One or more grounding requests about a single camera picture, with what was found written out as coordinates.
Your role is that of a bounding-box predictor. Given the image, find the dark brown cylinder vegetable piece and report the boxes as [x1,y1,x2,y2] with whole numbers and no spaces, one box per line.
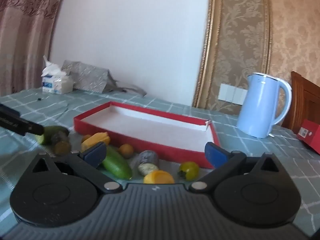
[52,132,72,156]

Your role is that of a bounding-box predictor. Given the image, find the green tomato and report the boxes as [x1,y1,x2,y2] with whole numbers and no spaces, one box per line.
[178,161,200,181]

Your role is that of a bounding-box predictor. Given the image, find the gold framed wallpaper panel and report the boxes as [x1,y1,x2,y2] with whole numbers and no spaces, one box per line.
[192,0,273,111]

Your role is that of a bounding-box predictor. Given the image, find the white wall switch panel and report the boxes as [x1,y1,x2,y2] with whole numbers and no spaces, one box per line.
[218,83,244,106]

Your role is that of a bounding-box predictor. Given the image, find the red shallow box tray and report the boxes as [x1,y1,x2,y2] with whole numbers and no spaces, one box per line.
[73,101,221,169]

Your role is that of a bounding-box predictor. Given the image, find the grey yam piece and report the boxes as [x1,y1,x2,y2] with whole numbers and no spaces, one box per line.
[137,150,160,176]

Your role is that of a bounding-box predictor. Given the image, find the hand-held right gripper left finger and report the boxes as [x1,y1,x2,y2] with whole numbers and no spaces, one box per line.
[29,141,123,194]

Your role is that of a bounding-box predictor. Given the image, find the grey patterned gift bag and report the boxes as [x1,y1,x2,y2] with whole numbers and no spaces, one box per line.
[61,60,147,97]

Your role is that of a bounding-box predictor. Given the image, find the small red box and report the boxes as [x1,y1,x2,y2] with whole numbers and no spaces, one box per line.
[297,119,320,155]

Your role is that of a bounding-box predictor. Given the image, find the white tissue pack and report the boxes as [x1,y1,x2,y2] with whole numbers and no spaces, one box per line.
[41,55,74,95]

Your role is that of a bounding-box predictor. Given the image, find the yellow round fruit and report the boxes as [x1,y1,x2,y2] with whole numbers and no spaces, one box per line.
[143,170,175,185]

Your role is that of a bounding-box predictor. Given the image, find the brown wooden chair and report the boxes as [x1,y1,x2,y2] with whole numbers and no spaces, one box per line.
[281,71,320,136]

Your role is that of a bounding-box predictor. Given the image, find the dark green cucumber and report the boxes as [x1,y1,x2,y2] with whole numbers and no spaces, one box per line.
[36,126,70,145]

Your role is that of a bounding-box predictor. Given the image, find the pink patterned curtain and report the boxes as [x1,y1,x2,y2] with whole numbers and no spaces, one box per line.
[0,0,68,97]

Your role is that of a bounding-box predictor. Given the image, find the light green cucumber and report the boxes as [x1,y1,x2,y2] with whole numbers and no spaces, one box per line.
[102,145,133,180]

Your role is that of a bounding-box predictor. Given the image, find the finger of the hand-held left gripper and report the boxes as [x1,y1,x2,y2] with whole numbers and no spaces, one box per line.
[0,104,45,136]

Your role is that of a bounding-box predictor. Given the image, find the light blue electric kettle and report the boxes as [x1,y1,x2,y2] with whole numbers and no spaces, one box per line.
[236,72,293,139]

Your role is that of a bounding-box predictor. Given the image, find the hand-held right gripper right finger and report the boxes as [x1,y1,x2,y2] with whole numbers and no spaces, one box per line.
[188,142,288,193]

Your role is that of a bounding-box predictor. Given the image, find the yellow star fruit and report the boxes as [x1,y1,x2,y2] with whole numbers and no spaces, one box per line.
[81,132,111,151]

